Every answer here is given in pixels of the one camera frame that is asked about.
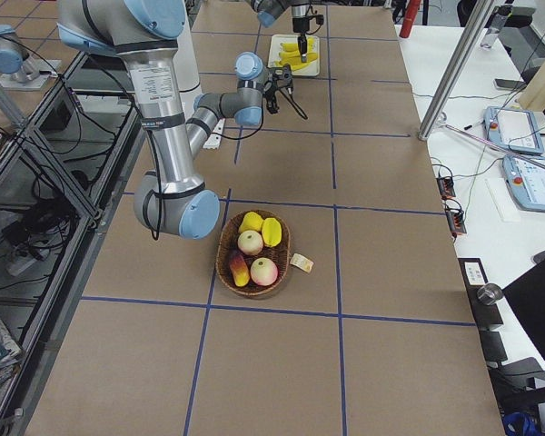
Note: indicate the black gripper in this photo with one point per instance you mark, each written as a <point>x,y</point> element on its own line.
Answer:
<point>301,25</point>
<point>271,94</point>

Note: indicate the yellow banana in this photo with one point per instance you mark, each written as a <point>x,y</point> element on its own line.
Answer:
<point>288,47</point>
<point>297,64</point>
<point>302,45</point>
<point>295,56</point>

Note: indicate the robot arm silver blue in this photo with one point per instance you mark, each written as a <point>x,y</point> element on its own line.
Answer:
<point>9,50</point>
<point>172,198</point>

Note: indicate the white bear tray plate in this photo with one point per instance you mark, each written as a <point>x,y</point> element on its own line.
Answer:
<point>275,48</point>

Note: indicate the woven brown basket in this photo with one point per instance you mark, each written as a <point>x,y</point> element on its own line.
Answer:
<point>279,254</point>

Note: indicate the red cylinder bottle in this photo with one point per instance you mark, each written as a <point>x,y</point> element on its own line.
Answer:
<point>412,9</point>

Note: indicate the yellow lemon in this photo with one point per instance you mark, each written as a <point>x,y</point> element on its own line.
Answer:
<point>252,221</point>

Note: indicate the yellow starfruit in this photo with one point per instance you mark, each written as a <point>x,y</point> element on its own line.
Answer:
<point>271,232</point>

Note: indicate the red green apple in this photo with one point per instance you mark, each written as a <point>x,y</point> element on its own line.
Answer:
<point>250,242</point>
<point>263,271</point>

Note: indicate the paper price tag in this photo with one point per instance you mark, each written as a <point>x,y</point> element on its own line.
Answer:
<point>301,262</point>

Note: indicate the orange yellow mango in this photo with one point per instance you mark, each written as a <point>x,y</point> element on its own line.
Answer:
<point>239,269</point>

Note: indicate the upper teach pendant tablet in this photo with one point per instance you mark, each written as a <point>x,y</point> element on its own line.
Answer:
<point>513,129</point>

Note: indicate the teach pendant tablet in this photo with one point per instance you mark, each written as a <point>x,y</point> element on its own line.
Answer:
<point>513,129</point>
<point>526,182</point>

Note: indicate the lower teach pendant tablet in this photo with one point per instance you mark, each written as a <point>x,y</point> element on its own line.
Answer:
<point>526,182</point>

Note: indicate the black computer mouse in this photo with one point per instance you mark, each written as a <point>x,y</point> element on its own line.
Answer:
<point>538,257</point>

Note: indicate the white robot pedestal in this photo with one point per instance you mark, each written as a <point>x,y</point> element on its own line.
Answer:
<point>186,69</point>

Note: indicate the aluminium frame post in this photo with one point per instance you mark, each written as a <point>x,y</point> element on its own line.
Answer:
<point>479,17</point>

